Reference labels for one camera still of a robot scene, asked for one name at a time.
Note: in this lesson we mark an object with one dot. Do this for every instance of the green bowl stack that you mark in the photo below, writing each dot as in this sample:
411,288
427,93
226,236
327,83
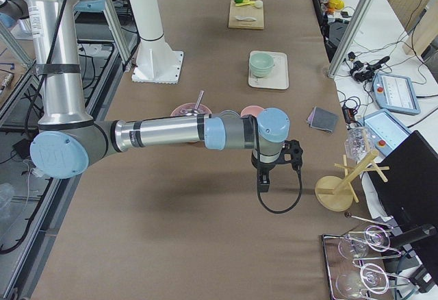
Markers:
261,64

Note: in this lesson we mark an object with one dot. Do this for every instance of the cream rabbit tray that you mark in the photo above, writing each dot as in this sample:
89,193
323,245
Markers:
278,79

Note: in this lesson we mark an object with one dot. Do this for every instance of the wine glass lower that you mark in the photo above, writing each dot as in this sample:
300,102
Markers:
363,283

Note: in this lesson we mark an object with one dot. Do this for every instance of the large pink ice bowl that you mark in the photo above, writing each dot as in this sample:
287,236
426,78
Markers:
187,123

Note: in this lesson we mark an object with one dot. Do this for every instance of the wire glass rack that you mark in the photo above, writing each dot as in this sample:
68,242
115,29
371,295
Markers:
354,262

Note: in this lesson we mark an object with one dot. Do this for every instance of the clear glass mug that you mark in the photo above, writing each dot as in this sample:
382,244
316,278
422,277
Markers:
358,143

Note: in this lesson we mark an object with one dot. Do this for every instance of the wine glass upper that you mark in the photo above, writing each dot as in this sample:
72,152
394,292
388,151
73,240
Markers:
358,244

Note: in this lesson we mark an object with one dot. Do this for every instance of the black monitor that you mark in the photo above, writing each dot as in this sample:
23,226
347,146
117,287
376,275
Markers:
410,192

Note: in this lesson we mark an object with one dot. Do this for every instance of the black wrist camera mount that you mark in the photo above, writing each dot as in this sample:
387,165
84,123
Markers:
292,154

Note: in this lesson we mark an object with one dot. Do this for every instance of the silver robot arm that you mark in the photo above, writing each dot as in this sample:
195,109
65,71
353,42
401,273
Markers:
70,140

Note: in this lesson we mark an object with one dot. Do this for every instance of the grey folded cloth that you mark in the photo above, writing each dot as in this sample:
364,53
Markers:
322,119

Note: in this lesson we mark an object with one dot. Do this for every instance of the bamboo cutting board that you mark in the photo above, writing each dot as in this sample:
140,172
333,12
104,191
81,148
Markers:
247,10

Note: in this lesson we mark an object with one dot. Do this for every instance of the white plastic spoon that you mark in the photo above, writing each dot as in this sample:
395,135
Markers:
246,18

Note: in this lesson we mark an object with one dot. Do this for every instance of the blue teach pendant far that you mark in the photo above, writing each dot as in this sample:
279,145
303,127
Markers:
395,93

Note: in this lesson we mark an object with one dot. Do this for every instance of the blue teach pendant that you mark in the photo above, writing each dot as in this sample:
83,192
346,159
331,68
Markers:
395,93
386,130

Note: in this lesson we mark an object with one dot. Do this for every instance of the aluminium frame post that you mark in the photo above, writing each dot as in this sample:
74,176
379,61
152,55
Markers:
361,10

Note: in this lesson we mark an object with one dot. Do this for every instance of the metal ice scoop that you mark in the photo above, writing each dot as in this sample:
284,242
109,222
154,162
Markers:
198,101

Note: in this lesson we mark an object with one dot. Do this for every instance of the wooden mug tree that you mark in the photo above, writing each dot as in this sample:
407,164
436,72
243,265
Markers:
337,194

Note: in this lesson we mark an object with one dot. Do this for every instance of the blue teach pendant near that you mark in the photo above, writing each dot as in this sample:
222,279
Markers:
386,130

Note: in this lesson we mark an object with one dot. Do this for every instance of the yellow plastic spoon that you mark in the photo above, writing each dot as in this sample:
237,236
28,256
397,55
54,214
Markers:
244,3

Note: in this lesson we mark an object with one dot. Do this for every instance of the small pink bowl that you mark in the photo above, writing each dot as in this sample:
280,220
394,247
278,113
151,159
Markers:
251,110

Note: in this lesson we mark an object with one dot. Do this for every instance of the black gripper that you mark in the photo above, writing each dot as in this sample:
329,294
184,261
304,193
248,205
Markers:
263,171

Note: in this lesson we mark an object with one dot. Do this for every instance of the wine glass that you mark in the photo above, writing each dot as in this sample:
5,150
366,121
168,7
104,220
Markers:
358,244
363,283

